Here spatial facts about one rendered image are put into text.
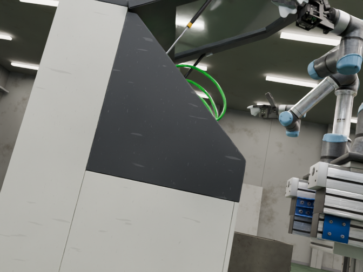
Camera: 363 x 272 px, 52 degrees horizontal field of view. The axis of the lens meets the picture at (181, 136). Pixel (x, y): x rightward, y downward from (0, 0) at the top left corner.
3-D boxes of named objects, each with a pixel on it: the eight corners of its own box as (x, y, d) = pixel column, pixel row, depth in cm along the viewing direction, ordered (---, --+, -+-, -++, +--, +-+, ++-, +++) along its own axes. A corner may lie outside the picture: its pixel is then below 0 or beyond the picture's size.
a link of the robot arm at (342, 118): (322, 159, 197) (335, 66, 209) (328, 165, 210) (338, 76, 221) (347, 162, 191) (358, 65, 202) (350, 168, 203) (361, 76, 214)
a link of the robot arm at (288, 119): (359, 65, 191) (286, 128, 201) (361, 74, 200) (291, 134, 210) (343, 53, 197) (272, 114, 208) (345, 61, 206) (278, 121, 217)
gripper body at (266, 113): (257, 116, 229) (276, 117, 222) (259, 103, 230) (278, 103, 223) (262, 119, 235) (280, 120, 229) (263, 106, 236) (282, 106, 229)
